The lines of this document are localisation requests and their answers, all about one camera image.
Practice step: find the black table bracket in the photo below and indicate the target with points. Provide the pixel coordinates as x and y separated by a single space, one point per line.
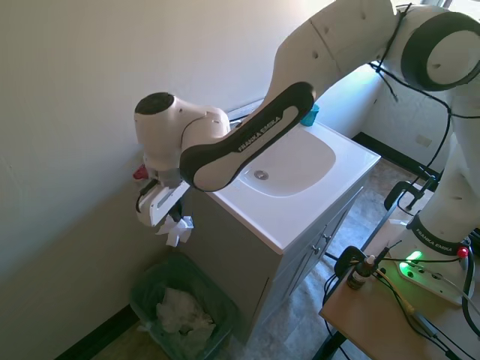
348 258

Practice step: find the green lined trash bin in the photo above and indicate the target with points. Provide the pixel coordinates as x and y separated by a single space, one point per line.
221 315

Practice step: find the black C-clamp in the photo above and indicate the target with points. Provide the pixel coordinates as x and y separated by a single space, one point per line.
425 187
395 195

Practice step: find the red round button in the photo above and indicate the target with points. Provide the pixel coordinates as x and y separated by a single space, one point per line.
464 251

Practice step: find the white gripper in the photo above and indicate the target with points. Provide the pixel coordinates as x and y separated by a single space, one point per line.
157 208

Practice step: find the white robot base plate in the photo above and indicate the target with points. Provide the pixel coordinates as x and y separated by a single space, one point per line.
431 279

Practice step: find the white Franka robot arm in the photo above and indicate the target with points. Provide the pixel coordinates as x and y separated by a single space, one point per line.
337 45

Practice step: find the white wall outlet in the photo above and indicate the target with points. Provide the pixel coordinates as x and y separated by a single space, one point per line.
424 141

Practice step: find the crumpled paper waste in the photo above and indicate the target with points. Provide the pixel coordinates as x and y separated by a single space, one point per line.
183 318

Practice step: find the red wrist mount piece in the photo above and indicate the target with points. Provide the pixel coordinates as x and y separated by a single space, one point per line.
140 173

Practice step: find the chrome sink drain stopper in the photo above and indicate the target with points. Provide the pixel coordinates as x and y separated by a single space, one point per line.
261 174

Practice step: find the dark dropper bottle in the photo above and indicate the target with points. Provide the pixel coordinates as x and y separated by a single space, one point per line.
360 275

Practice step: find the grey vanity cabinet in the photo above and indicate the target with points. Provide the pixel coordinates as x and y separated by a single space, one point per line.
240 270

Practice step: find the metal cabinet knob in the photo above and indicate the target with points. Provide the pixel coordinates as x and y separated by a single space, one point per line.
326 237
316 248

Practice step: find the white tissue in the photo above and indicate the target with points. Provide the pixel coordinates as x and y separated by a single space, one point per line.
176 230

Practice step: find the blue plastic cup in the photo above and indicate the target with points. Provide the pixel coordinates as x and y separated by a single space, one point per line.
310 115

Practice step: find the white ceramic sink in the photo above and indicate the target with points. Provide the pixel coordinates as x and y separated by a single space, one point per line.
311 210

